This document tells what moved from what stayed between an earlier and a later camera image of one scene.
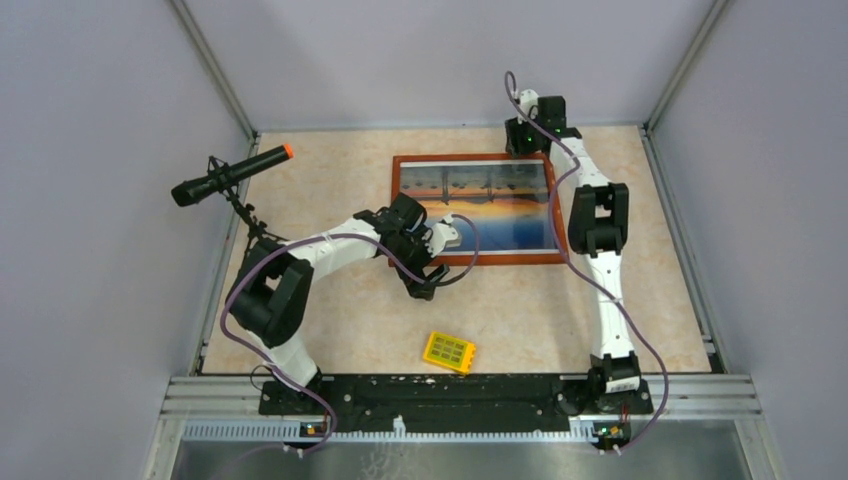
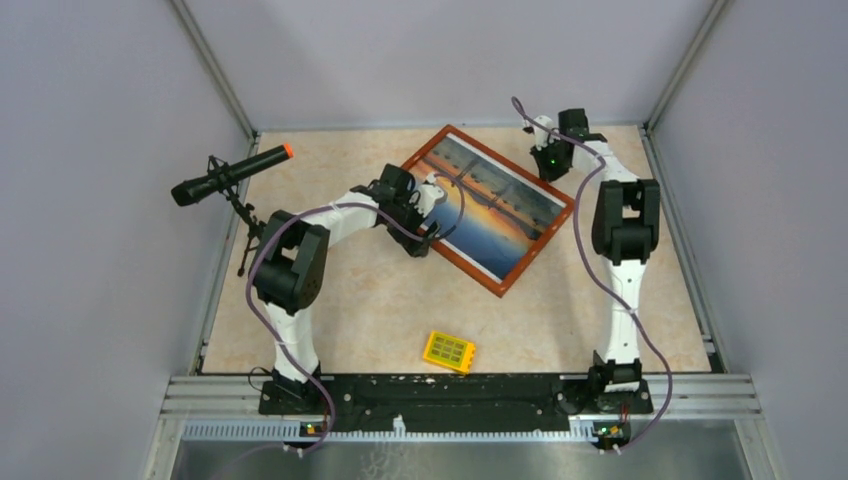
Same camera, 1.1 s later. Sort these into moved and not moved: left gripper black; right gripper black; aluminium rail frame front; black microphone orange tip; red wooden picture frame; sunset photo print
Moved: right gripper black; sunset photo print; left gripper black; red wooden picture frame
Not moved: black microphone orange tip; aluminium rail frame front
